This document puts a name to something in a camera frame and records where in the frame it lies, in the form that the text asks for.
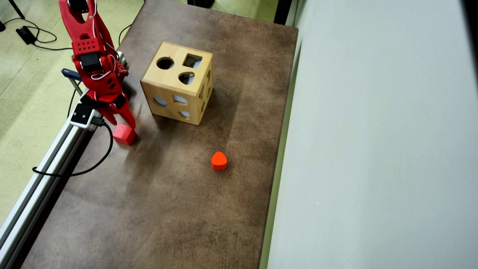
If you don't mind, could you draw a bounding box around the black tripod leg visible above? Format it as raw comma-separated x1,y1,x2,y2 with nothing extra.
7,0,25,20

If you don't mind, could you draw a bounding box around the orange rounded triangle block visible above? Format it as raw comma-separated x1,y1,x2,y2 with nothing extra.
211,151,227,171

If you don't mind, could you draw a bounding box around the aluminium profile rail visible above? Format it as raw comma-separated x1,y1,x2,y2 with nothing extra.
0,90,98,269

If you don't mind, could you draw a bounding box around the wooden shape sorter box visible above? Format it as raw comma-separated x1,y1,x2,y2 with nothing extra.
140,41,214,126

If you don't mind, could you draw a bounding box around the black vertical post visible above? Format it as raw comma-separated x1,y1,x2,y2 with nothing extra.
274,0,292,26

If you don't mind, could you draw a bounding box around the blue table clamp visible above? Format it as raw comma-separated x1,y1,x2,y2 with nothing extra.
62,68,84,96

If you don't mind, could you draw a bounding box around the black stand base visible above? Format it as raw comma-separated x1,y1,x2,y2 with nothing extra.
187,0,216,9

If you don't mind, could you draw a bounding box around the black power adapter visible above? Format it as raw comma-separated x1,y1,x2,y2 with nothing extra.
16,26,37,45

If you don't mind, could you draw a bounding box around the thick black camera cable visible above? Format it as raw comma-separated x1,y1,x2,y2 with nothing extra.
32,117,114,177

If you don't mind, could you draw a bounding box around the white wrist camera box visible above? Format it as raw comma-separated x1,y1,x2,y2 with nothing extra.
70,103,98,131

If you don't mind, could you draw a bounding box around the red wooden cube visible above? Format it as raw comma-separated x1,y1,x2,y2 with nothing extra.
112,124,137,146

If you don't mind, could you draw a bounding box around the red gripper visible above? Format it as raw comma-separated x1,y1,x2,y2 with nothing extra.
80,65,136,129

